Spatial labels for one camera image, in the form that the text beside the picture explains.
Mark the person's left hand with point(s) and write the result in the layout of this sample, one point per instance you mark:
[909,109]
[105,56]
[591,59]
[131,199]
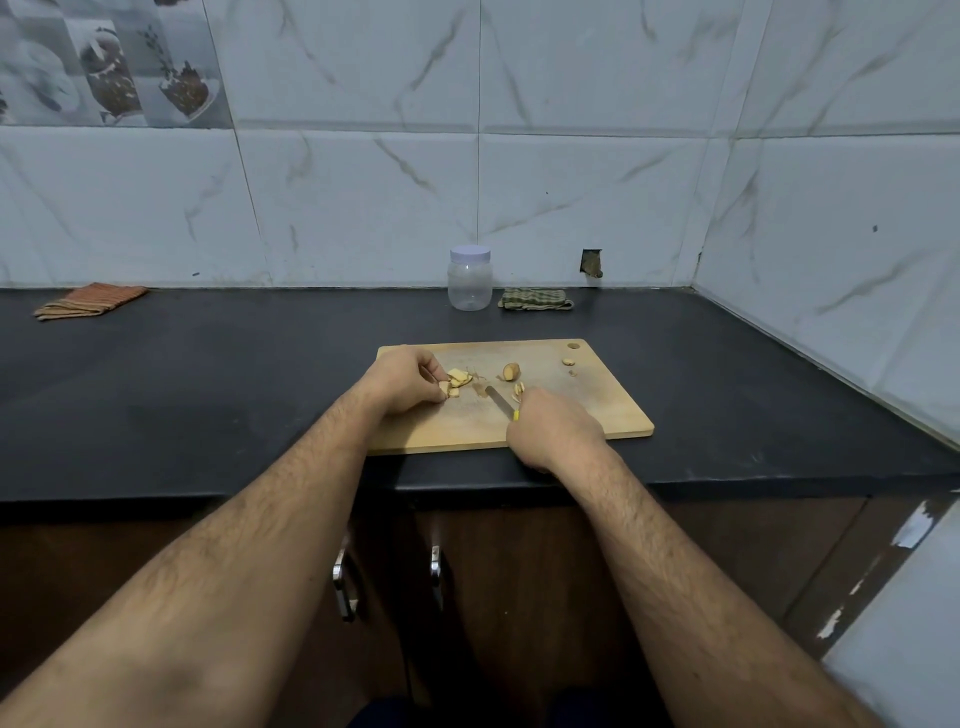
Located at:
[401,379]

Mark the person's right forearm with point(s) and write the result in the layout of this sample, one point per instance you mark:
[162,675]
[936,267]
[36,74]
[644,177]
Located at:
[675,585]

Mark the person's right hand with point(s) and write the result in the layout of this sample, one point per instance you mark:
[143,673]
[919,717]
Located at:
[555,431]

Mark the person's left forearm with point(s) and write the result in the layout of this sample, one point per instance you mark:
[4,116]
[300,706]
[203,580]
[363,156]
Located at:
[247,555]

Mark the brown wooden cabinet door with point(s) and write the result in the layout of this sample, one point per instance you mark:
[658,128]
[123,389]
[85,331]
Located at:
[525,592]
[60,570]

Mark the wooden cutting board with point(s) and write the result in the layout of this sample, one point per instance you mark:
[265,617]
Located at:
[592,405]

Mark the pale ginger slices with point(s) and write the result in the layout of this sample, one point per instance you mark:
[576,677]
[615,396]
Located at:
[457,379]

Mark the person's right fingers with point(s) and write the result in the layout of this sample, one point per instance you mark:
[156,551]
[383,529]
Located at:
[520,439]

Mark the clear plastic jar white lid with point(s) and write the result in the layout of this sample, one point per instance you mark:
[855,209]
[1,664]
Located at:
[470,281]

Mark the green checked cloth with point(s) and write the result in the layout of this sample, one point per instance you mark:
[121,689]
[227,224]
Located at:
[534,299]

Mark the brown ginger chunk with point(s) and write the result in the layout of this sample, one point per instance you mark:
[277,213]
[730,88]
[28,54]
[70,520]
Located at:
[511,370]

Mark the orange striped cloth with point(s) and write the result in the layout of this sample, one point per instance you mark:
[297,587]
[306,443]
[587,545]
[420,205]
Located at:
[90,300]

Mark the person's dark trousers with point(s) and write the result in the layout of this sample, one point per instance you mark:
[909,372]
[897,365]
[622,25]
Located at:
[390,712]

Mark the person's left fingers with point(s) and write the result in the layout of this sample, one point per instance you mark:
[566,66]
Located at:
[433,366]

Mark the white appliance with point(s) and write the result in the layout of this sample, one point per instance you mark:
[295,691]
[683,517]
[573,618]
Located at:
[900,637]

